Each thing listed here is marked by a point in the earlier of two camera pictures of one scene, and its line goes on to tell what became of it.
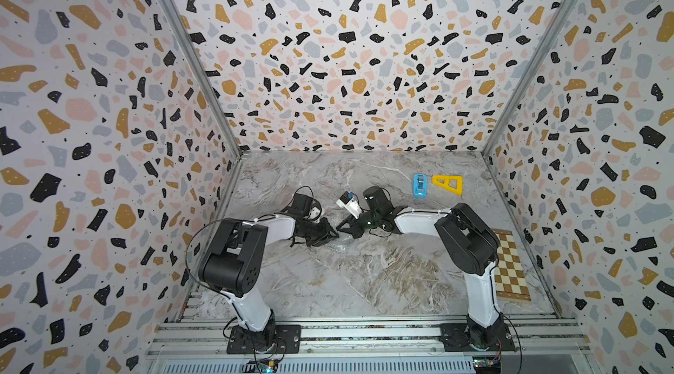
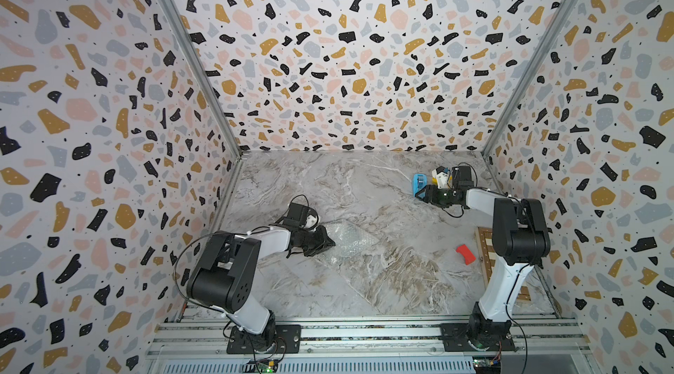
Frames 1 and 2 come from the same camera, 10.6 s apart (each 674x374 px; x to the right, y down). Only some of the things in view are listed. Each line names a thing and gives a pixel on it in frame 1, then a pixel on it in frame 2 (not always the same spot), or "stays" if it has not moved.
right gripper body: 364,222 → 440,197
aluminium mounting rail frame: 545,340 stays
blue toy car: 419,185 stays
